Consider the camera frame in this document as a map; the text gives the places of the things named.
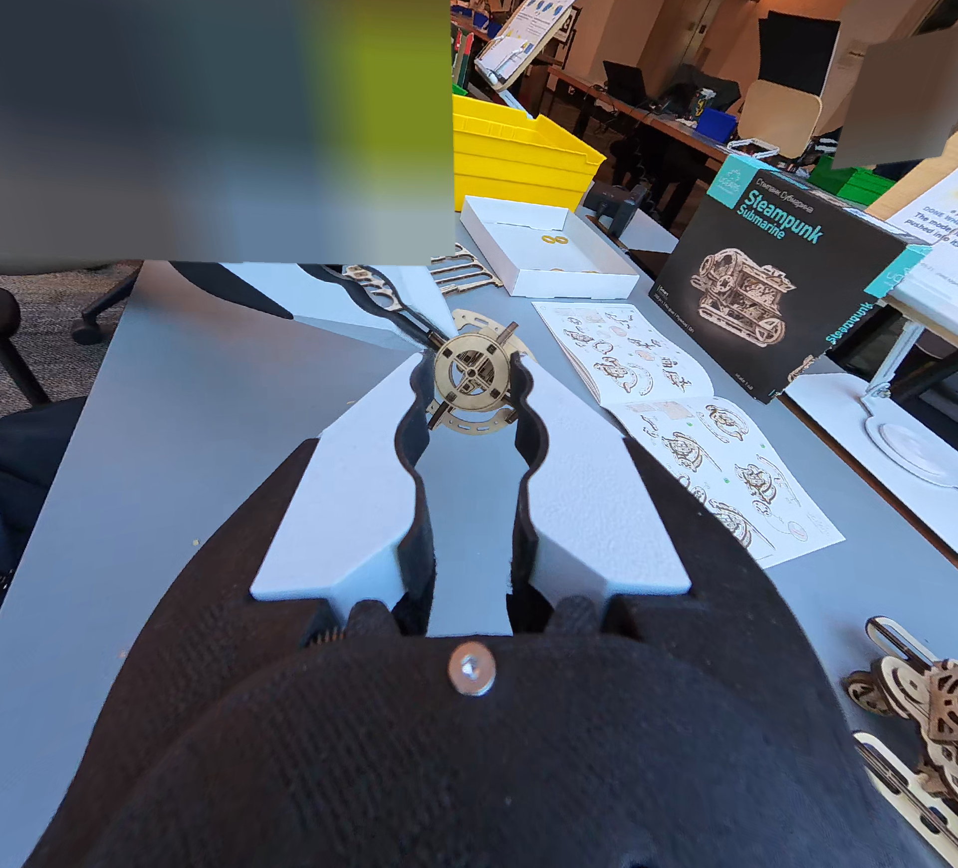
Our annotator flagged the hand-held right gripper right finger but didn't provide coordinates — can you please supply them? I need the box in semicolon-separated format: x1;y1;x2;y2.
509;351;693;610

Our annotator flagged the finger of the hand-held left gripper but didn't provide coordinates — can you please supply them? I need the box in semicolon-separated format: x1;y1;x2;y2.
171;262;446;354
397;263;459;333

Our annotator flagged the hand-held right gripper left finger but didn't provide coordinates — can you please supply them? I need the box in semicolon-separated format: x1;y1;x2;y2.
249;351;439;622

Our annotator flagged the round wooden gear model assembly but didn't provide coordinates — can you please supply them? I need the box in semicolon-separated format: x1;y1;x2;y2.
425;309;537;436

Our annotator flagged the black model kit box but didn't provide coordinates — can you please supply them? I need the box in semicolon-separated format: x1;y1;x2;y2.
648;152;934;405

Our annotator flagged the partly built wooden vehicle model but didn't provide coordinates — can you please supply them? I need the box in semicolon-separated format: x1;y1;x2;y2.
843;615;958;868

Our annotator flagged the comb-shaped flat wooden part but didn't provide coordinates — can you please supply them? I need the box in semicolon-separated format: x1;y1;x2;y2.
430;244;504;297

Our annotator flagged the small curved wooden part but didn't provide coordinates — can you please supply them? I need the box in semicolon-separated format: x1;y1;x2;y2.
342;265;410;315

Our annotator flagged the open instruction booklet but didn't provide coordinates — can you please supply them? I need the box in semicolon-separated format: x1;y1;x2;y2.
532;299;847;570

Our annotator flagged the shallow white cardboard box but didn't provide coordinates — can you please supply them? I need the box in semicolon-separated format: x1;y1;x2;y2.
458;195;642;300

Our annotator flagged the yellow plastic bin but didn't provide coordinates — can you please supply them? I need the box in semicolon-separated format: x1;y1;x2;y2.
452;92;608;215

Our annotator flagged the dark grey desk device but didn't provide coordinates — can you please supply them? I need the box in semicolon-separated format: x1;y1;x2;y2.
583;182;654;238

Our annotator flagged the black office chair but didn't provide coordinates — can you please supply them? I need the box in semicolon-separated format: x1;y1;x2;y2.
0;262;145;406

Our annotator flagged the white table mat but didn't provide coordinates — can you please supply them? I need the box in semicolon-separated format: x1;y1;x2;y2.
781;371;958;564

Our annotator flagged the black laptop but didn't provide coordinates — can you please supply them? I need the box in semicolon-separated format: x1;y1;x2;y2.
602;61;651;110

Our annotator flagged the white document stand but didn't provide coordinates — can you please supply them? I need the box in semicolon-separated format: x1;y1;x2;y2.
859;284;958;489

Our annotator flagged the beige chair back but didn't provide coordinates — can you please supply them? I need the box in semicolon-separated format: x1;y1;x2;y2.
736;79;824;163

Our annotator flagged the green plastic bin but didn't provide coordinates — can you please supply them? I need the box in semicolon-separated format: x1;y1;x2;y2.
807;155;897;204

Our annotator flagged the black monitor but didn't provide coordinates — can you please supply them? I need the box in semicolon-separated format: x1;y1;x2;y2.
756;10;842;99

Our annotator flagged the white printed sign sheet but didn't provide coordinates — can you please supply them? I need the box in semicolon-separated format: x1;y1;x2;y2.
886;169;958;249

